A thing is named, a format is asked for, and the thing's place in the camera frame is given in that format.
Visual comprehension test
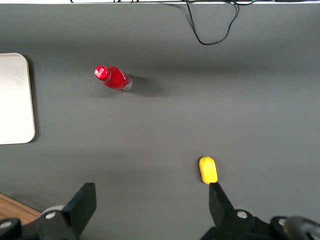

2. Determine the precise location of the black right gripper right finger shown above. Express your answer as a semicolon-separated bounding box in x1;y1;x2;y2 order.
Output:
199;182;273;240

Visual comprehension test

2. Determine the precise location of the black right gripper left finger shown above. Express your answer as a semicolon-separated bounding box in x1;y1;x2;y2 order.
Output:
36;182;98;240

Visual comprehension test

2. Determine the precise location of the beige rectangular plastic tray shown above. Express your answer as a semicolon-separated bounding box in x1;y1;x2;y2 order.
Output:
0;52;36;145

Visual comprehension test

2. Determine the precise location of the yellow lemon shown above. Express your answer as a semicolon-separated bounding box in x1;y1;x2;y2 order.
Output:
198;155;219;185

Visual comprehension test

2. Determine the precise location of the wooden drawer cabinet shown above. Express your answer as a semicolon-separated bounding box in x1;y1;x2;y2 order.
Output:
0;193;42;221

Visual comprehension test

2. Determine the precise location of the red cola bottle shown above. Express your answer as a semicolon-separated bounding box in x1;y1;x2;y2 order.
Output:
93;65;133;93

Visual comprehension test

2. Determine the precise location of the black looped cable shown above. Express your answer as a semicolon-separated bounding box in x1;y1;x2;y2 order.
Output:
186;0;240;46

